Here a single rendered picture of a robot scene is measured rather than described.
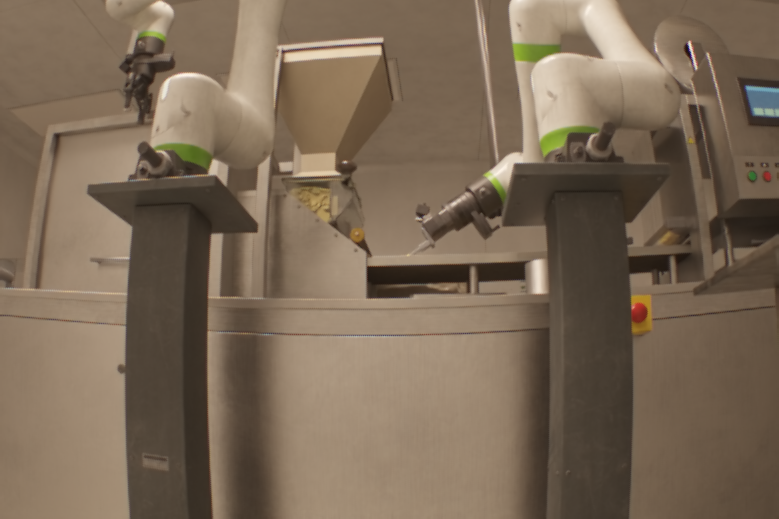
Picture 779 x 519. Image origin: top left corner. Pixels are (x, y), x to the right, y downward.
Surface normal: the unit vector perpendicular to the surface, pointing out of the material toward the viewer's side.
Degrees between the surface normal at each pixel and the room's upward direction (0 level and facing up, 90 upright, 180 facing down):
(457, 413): 90
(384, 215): 90
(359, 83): 114
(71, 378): 90
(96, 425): 90
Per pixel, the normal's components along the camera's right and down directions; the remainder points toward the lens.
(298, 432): -0.07, -0.29
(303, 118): -0.07, 0.12
